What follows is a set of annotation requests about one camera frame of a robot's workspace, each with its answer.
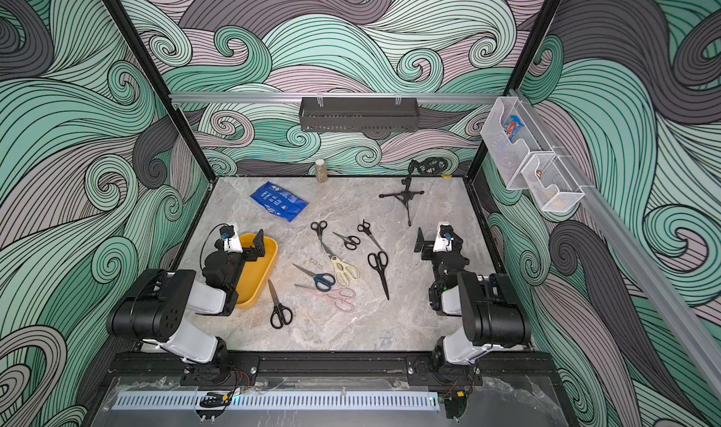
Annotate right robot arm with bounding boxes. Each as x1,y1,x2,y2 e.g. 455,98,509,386
414,223,531,369

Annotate pink handled scissors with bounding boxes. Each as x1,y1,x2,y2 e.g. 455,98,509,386
294,284,356,312

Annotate yellow storage box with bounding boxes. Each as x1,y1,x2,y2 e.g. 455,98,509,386
236,237,278,310

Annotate large clear wall bin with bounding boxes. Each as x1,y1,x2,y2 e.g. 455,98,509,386
482,97,541,190

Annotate black wall shelf basket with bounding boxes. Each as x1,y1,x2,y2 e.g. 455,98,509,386
299,98,421,134

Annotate cream kitchen shears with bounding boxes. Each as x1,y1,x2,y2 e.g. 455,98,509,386
321,243,361,288

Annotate blue handled scissors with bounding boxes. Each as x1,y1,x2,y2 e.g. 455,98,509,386
294,264,336,292

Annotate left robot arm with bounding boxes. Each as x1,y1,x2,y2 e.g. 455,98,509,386
106,224,266,364

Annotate large black scissors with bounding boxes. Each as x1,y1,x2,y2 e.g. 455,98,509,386
367,250,390,299

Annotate black mini tripod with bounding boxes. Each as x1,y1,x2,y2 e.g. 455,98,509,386
379,157,449,226

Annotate blue snack packet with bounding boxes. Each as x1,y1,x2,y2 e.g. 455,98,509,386
251,182,308,222

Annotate aluminium wall rail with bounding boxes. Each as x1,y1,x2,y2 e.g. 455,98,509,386
169,91,499,105
510,89,720,396

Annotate white perforated cable duct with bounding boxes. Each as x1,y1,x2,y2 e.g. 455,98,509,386
110,391,440,412

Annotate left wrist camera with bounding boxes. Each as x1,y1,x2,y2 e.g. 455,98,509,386
220,224,242,252

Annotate small black scissors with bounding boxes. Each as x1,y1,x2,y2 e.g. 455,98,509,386
333,232,362,250

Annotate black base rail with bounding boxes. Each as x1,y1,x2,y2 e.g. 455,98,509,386
108,351,561,389

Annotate black hair scissors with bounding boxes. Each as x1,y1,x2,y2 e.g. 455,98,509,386
357,220,384,252

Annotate small beige bottle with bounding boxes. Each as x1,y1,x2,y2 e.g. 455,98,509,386
315,160,329,183

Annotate aluminium wall rail right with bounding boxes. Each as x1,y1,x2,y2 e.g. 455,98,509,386
510,89,720,396

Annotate small clear wall bin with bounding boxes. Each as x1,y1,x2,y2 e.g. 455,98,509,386
520,152,584,214

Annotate aluminium wall rail back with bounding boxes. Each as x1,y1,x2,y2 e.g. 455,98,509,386
169,91,499,105

